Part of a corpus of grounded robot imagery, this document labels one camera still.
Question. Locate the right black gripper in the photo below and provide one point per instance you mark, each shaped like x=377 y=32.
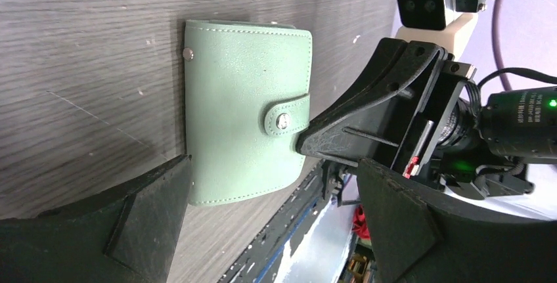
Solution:
x=476 y=149

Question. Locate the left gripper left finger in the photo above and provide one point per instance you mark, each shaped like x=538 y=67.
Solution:
x=127 y=233

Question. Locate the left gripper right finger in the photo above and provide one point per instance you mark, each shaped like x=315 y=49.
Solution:
x=419 y=234

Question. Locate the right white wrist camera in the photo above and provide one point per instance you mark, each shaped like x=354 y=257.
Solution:
x=447 y=23

